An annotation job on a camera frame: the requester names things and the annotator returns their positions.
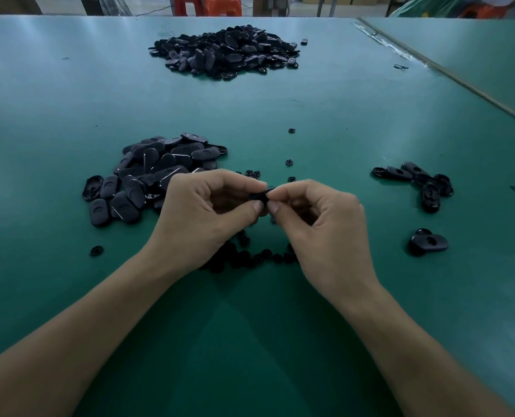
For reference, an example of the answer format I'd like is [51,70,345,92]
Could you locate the person's right hand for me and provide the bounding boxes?
[266,180,382,311]

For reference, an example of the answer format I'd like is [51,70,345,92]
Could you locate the person's left hand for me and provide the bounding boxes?
[145,169,269,280]

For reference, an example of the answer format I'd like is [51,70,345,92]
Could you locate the pile of small black buttons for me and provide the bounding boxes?
[201,169,297,275]

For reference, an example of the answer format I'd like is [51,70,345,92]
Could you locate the pile of black oval shells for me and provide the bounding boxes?
[370,162,455,257]

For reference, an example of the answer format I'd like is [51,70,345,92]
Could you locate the person's left forearm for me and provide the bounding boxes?
[0,249,189,417]

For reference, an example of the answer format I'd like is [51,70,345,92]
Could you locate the person's right forearm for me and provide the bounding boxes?
[344,286,515,417]

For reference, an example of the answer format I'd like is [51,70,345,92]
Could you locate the red plastic stool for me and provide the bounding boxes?
[459,4,509,20]
[171,0,200,16]
[203,0,243,17]

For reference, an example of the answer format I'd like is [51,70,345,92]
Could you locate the small open cardboard box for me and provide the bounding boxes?
[253,0,290,17]

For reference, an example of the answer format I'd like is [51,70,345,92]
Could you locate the grey floor fan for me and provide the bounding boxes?
[79,0,133,16]

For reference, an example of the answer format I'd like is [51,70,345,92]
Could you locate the green striped bag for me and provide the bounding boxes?
[414,0,480,18]

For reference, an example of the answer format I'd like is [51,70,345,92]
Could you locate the large brown cardboard box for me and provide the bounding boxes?
[0,0,43,14]

